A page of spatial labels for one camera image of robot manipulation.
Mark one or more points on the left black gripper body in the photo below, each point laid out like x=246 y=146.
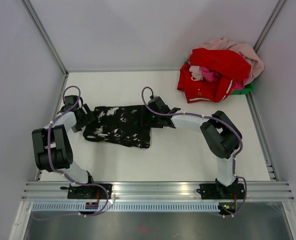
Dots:
x=84 y=120

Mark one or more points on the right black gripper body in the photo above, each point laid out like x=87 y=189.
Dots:
x=156 y=116

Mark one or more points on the black white-splattered trousers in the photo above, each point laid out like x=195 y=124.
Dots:
x=119 y=125

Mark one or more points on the magenta pink trousers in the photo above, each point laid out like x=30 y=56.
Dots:
x=209 y=75

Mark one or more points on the red trousers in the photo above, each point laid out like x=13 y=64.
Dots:
x=226 y=62

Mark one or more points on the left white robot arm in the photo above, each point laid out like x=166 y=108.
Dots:
x=52 y=149

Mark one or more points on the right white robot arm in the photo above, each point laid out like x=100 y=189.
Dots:
x=221 y=135

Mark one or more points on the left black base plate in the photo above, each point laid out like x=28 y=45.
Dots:
x=90 y=192

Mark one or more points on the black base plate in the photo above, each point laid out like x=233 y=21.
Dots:
x=90 y=192
x=213 y=191

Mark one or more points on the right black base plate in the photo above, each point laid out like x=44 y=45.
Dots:
x=213 y=191

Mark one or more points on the aluminium mounting rail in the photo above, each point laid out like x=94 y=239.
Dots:
x=256 y=191

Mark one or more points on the white slotted cable duct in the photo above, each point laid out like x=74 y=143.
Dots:
x=74 y=206

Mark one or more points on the left aluminium frame post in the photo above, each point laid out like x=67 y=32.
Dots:
x=44 y=35

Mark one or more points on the aluminium frame post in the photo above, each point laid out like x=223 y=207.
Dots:
x=44 y=35
x=269 y=24

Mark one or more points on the right aluminium frame post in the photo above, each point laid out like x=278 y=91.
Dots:
x=269 y=24

